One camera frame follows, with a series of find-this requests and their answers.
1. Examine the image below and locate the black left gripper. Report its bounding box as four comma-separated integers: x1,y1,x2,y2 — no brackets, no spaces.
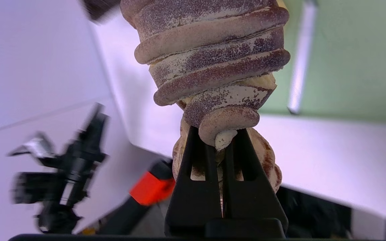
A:
12,103,109,205

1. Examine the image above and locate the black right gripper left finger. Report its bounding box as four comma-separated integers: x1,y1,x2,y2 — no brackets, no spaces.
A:
165,127,223,235

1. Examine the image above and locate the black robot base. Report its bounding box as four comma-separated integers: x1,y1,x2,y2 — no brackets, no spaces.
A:
275,186,386,240

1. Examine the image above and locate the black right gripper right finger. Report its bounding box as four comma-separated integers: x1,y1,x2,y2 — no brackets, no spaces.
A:
223,129,289,235

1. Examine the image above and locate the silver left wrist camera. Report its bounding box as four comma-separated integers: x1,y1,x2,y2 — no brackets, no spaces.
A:
8,132,57,158

